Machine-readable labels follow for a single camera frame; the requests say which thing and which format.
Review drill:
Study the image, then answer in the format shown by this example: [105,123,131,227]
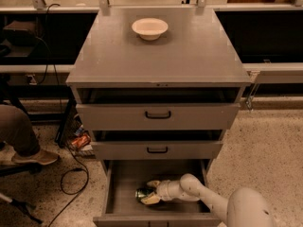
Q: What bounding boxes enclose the grey drawer cabinet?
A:
[65,6,252,175]

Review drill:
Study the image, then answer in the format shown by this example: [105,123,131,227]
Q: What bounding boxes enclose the white paper bowl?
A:
[132,18,169,41]

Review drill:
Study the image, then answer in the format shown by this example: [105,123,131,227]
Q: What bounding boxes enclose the grey bottom drawer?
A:
[93,160,220,227]

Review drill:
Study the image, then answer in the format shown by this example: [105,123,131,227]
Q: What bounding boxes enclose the green soda can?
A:
[135,187,154,201]

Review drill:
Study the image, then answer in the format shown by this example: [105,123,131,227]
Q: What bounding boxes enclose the black floor cable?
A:
[34,3,91,227]

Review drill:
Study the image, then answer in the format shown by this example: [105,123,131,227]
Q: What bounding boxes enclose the orange snack bag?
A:
[71,133,91,150]

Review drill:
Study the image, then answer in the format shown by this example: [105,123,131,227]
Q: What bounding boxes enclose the black top drawer handle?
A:
[145,111,171,120]

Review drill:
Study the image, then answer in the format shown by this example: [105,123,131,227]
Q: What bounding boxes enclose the black drawer handle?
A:
[146,147,169,154]
[145,111,171,120]

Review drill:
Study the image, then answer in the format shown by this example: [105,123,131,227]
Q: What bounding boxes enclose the tan shoe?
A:
[11,149,59,166]

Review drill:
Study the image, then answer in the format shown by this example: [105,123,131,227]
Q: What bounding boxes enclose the grey drawer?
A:
[93,160,220,227]
[91,141,223,160]
[77,103,240,131]

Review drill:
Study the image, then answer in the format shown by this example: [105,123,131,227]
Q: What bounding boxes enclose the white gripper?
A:
[140,180,182,205]

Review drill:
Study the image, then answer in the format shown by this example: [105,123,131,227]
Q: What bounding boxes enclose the grey middle drawer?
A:
[91,141,223,160]

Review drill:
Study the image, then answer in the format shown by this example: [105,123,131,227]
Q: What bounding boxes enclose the grey top drawer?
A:
[77,103,240,131]

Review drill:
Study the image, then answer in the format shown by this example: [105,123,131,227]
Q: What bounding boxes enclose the person leg brown trousers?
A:
[0,105,40,157]

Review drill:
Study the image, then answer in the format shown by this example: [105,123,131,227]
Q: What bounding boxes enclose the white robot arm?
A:
[135,173,276,227]

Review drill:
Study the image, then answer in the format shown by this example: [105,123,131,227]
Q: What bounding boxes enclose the black chair base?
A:
[0,164,43,224]

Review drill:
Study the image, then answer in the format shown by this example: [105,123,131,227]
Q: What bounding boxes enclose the black middle drawer handle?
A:
[146,147,169,154]

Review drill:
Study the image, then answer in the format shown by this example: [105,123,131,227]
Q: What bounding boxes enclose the dark box on shelf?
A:
[3,21,36,46]

